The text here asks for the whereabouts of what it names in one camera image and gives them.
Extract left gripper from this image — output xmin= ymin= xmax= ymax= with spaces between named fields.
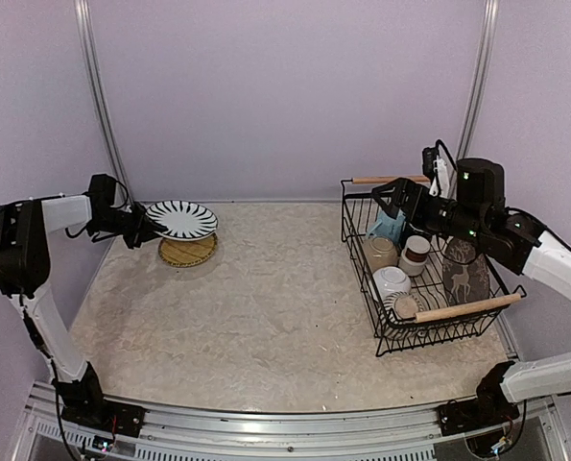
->
xmin=90 ymin=201 xmax=168 ymax=249

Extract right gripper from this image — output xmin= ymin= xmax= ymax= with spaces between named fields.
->
xmin=373 ymin=176 xmax=488 ymax=245

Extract black white striped plate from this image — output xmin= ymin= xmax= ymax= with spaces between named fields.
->
xmin=146 ymin=200 xmax=219 ymax=242

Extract yellow woven plate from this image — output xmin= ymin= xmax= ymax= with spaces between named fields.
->
xmin=158 ymin=234 xmax=218 ymax=268

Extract white and brown cup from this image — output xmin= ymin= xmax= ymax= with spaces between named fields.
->
xmin=398 ymin=235 xmax=431 ymax=278

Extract grey deer pattern plate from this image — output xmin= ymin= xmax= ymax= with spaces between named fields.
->
xmin=442 ymin=238 xmax=490 ymax=305

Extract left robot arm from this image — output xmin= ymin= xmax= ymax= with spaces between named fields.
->
xmin=0 ymin=174 xmax=166 ymax=427

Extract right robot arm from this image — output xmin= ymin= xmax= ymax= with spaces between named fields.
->
xmin=371 ymin=158 xmax=571 ymax=426

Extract light blue mug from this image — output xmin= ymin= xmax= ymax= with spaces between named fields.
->
xmin=366 ymin=211 xmax=406 ymax=245

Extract beige ceramic bowl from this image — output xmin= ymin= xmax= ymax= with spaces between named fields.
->
xmin=363 ymin=236 xmax=399 ymax=274

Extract white ceramic bowl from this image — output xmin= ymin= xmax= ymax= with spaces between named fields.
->
xmin=370 ymin=266 xmax=412 ymax=302

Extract striped small bowl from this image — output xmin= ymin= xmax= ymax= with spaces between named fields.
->
xmin=379 ymin=292 xmax=425 ymax=341

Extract far wooden rack handle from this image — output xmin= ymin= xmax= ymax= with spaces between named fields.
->
xmin=351 ymin=175 xmax=430 ymax=184

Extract wooden rack handle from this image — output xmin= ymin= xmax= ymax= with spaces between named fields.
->
xmin=351 ymin=175 xmax=430 ymax=184
xmin=415 ymin=293 xmax=522 ymax=324

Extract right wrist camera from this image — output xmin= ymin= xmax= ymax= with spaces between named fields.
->
xmin=422 ymin=146 xmax=450 ymax=198

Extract black wire dish rack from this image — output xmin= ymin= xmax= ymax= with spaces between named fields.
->
xmin=341 ymin=179 xmax=510 ymax=357

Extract near wooden rack handle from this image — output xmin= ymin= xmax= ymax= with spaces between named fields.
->
xmin=415 ymin=293 xmax=522 ymax=324

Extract right aluminium corner post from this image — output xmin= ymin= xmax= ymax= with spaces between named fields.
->
xmin=445 ymin=0 xmax=501 ymax=167

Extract aluminium corner post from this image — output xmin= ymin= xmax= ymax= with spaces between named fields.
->
xmin=445 ymin=0 xmax=501 ymax=167
xmin=73 ymin=0 xmax=132 ymax=203

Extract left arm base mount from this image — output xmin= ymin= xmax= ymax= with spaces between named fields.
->
xmin=61 ymin=400 xmax=146 ymax=438

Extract left aluminium corner post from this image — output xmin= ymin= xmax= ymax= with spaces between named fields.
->
xmin=73 ymin=0 xmax=132 ymax=203

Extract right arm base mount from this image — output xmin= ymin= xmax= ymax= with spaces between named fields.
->
xmin=437 ymin=398 xmax=520 ymax=436

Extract aluminium front rail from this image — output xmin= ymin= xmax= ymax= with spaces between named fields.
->
xmin=7 ymin=382 xmax=571 ymax=460

